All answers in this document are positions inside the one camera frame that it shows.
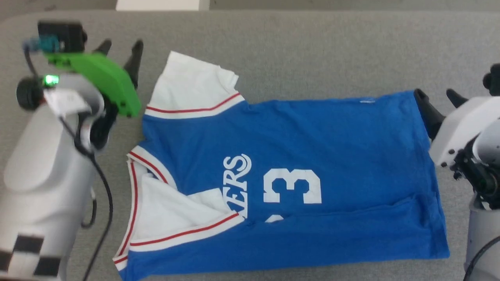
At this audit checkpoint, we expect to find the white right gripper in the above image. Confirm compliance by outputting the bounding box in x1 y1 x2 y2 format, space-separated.
414 89 500 168

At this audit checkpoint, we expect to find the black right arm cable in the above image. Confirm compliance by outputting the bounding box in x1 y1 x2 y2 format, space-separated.
462 234 500 281

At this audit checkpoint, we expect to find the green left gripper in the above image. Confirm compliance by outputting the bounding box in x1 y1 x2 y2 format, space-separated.
44 39 144 118

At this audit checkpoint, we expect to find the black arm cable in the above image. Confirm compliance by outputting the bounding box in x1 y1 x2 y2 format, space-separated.
462 234 500 281
23 43 114 281

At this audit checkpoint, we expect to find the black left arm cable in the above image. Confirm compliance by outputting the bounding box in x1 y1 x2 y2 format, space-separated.
23 43 114 281

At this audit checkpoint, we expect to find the blue white basketball jersey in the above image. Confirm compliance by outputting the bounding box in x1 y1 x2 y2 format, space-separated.
112 51 450 281

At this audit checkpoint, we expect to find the white flat box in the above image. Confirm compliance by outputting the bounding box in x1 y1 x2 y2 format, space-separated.
116 0 211 11

